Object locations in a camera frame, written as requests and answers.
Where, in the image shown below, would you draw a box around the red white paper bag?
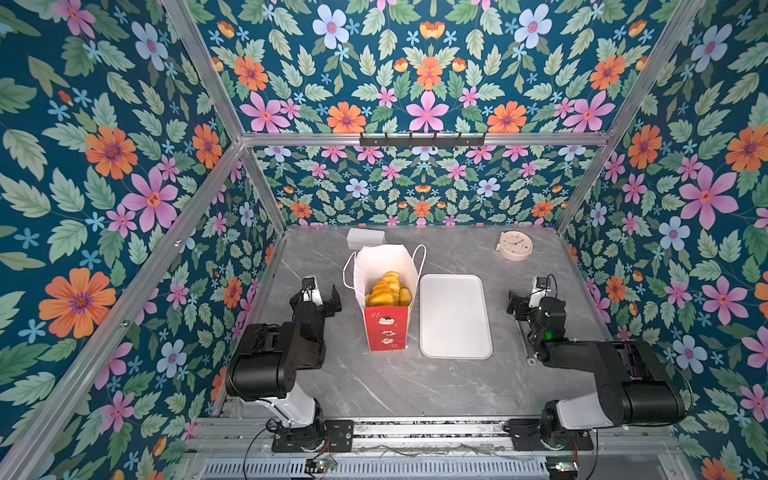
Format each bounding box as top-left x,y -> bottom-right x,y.
342,244 -> 427,352

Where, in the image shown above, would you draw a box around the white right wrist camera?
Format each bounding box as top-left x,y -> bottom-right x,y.
528,276 -> 551,308

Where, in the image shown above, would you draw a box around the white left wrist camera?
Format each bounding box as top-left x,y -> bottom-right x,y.
300,276 -> 323,306

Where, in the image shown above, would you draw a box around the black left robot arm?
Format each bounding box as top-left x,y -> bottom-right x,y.
225,277 -> 342,436

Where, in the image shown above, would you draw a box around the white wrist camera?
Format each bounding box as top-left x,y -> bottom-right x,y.
300,276 -> 323,306
528,276 -> 551,308

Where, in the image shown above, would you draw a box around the white plastic box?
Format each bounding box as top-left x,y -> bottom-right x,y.
346,228 -> 386,250

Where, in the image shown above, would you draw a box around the metal tongs white tips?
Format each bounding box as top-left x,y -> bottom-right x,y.
519,320 -> 537,366

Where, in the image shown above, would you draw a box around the white rectangular tray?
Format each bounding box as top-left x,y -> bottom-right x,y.
419,274 -> 493,360

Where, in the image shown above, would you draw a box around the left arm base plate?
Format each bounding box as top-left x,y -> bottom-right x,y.
271,420 -> 355,454

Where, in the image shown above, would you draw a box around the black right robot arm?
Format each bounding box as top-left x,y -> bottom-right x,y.
507,291 -> 688,449

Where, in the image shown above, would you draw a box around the pink alarm clock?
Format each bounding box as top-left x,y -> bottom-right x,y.
496,231 -> 534,262

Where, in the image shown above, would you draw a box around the black hook rail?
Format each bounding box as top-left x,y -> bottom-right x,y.
358,132 -> 486,149

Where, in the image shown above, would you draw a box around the long twisted bread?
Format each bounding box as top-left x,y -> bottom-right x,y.
366,271 -> 413,308

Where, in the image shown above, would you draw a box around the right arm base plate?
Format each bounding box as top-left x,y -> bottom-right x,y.
503,419 -> 595,452

